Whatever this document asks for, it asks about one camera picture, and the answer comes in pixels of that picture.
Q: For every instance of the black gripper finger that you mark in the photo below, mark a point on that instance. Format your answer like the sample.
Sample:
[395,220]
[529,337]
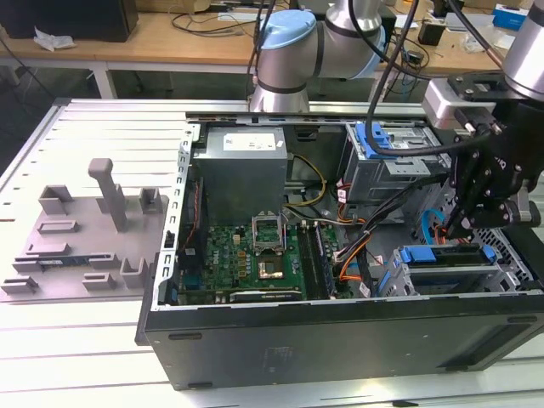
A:
[493,217]
[469,178]

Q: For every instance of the hard disk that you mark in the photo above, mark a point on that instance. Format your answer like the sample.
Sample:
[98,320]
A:
[418,254]

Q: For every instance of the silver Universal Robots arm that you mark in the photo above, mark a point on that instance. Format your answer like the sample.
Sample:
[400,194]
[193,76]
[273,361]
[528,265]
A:
[289,64]

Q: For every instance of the silver disk bay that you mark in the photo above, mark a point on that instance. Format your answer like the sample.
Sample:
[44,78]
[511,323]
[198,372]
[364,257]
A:
[495,280]

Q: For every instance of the silver drive cage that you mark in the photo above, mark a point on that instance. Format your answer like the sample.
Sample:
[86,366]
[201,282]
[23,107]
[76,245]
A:
[382,183]

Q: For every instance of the blue plastic drive latch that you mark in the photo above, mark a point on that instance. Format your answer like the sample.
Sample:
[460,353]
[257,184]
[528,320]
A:
[365,142]

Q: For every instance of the blue white carton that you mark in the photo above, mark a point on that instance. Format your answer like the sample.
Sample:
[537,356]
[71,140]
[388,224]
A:
[506,17]

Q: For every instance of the small black device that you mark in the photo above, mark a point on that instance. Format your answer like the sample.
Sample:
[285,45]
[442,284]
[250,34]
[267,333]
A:
[431,34]

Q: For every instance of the black RAM slot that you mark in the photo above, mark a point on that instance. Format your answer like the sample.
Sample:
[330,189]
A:
[305,259]
[312,259]
[321,259]
[328,259]

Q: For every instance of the CPU socket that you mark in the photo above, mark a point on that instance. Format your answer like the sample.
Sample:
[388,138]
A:
[268,268]

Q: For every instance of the grey power supply unit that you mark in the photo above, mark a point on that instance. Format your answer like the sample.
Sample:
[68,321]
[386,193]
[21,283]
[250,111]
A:
[242,183]

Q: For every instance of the black open PC case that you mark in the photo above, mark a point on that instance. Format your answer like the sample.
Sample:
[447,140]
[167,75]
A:
[297,340]

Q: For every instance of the black graphics card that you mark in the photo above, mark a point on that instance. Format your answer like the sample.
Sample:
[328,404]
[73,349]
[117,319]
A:
[263,296]

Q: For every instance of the green motherboard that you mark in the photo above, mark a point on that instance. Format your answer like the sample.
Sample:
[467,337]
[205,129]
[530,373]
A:
[225,255]

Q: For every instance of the wooden desk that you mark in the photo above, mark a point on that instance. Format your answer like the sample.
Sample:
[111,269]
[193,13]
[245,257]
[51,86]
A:
[127,51]

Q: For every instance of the grey parts rack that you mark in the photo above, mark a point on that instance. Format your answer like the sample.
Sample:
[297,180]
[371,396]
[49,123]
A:
[85,246]

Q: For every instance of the RAM stick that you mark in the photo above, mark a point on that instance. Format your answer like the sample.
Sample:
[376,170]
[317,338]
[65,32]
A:
[55,260]

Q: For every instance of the large black box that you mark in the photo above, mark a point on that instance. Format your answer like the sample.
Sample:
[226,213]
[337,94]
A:
[64,19]

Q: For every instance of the crumpled white plastic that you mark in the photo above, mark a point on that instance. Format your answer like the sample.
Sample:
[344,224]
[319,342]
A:
[53,40]

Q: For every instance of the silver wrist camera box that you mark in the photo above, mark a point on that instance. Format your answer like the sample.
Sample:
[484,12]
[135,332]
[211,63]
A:
[529,208]
[438,106]

